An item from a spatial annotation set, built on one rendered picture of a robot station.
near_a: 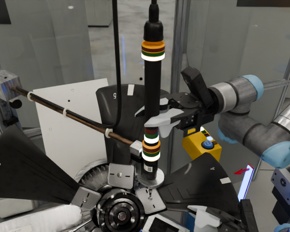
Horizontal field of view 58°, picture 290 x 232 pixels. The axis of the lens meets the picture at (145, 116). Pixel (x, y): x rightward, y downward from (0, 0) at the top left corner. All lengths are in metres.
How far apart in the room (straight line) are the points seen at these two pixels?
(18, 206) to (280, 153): 0.73
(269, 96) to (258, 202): 0.92
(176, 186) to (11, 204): 0.48
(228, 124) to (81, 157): 0.50
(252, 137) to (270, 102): 1.31
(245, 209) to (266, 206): 1.67
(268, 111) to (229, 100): 1.40
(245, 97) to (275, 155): 0.16
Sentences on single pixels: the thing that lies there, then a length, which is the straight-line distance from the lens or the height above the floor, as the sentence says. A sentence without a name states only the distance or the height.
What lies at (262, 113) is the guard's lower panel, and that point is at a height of 0.75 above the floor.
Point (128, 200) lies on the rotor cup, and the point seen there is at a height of 1.24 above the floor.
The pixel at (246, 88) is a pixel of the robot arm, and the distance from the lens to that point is 0.72.
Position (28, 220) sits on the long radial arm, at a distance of 0.86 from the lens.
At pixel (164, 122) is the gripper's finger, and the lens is 0.55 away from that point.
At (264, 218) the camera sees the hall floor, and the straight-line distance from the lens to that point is 2.35.
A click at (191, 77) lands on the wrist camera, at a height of 1.55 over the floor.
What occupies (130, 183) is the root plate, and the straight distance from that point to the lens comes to 0.72.
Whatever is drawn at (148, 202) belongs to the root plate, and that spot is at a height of 1.19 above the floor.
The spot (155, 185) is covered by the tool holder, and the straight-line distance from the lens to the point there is 0.68.
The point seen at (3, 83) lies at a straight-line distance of 1.00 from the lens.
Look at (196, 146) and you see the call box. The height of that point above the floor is 1.07.
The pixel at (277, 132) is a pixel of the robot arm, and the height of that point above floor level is 1.40.
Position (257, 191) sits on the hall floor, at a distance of 2.51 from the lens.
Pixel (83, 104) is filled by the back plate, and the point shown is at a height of 1.30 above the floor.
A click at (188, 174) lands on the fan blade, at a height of 1.19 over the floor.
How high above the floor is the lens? 1.80
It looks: 35 degrees down
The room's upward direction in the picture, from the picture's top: straight up
